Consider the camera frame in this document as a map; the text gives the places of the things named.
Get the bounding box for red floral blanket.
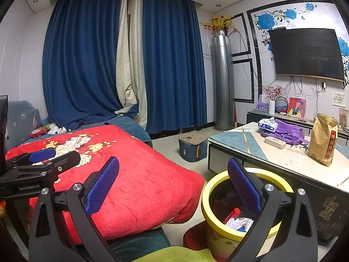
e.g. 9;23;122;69
5;126;205;245

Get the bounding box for round desk ornament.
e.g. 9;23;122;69
275;96;288;115

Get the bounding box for blue sofa cover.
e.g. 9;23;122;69
68;115;153;148

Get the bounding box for beige curtain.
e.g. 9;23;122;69
116;0;148;131

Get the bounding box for blue curtain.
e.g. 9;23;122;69
142;0;208;134
42;0;139;130

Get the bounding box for white tissue pack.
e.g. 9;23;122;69
258;117;279;132

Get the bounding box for red plastic stool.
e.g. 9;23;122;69
183;221;210;254

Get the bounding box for black tv stand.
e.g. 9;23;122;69
246;110;349;142

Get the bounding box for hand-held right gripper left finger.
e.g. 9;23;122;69
29;156;120;262

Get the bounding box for purple backpack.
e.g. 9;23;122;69
260;119;310;146

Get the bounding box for white vase with pink flowers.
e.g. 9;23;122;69
265;85;284;115

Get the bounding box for blue storage stool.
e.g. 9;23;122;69
178;131;208;162

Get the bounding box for red plush toy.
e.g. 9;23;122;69
29;128;48;138

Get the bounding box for yellow rimmed trash can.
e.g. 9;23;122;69
201;168;294;260

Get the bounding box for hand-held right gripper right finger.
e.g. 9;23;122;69
226;157;319;262

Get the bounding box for colourful portrait painting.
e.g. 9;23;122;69
287;97;306;118

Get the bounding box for blue flower wall decal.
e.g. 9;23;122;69
253;3;349;88

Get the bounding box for dark teal sofa cushion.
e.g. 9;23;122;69
109;228;172;262

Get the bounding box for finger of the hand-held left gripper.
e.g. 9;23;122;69
7;147;57;170
41;151;82;181

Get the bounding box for green cloth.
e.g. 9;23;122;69
131;247;216;262

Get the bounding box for silver tower air conditioner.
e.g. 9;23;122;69
211;34;235;131

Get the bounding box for white power strip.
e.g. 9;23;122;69
264;136;286;149

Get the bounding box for yellow artificial flowers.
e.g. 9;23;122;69
200;13;235;36

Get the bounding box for white and blue coffee table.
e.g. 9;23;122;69
207;122;349;246

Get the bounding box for black television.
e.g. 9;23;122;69
269;28;345;82

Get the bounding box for brown paper bag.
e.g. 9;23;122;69
307;113;339;167

